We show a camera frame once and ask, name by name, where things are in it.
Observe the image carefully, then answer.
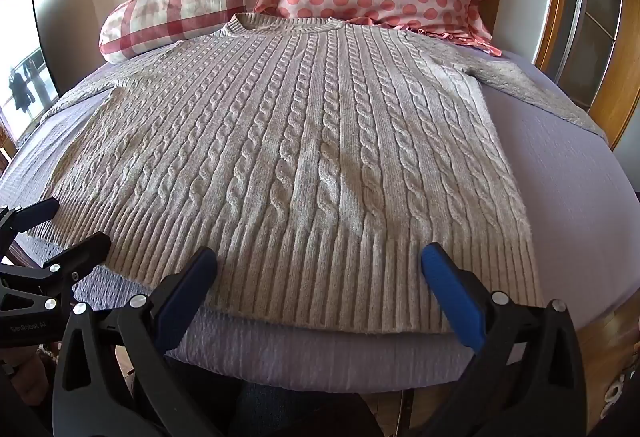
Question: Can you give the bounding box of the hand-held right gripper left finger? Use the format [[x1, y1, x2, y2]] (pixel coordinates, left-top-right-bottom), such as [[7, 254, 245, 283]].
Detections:
[[51, 246, 221, 437]]

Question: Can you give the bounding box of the person's left forearm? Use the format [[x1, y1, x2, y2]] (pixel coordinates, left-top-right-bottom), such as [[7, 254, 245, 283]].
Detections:
[[0, 344, 60, 423]]

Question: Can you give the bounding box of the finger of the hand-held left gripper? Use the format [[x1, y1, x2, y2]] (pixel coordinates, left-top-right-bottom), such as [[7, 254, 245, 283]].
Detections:
[[0, 197, 61, 249], [0, 232, 112, 314]]

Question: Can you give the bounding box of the beige cable-knit sweater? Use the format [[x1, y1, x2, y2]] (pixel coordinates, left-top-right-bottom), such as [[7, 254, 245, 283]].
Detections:
[[27, 13, 608, 335]]

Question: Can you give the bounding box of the wall poster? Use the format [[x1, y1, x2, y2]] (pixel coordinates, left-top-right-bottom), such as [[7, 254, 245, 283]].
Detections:
[[0, 0, 62, 149]]

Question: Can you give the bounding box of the wooden glass door cabinet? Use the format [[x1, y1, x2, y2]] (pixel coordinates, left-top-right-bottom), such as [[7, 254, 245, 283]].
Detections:
[[532, 0, 640, 153]]

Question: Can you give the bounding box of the red checked pillow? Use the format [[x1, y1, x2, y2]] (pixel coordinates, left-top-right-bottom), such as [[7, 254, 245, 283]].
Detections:
[[99, 0, 261, 64]]

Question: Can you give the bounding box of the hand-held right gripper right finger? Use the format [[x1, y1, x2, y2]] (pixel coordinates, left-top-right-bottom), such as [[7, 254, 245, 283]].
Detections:
[[420, 242, 589, 437]]

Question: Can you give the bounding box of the lavender bed sheet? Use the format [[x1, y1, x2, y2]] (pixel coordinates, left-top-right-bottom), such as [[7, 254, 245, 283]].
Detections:
[[0, 44, 640, 399]]

